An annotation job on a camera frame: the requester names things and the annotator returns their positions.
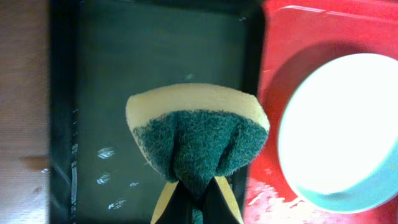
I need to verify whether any green and yellow sponge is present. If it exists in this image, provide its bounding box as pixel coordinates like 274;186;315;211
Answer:
126;83;270;223

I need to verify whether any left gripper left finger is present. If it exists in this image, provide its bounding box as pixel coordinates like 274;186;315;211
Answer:
154;182;193;224

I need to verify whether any black rectangular tray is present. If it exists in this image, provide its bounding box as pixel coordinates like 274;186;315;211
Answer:
49;0;266;223

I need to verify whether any red plastic tray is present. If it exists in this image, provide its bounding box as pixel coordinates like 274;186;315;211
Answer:
243;0;397;223

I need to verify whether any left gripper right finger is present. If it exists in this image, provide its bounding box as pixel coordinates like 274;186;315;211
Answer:
202;177;239;224

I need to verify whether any light green plate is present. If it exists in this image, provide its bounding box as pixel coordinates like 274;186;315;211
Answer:
277;54;397;213

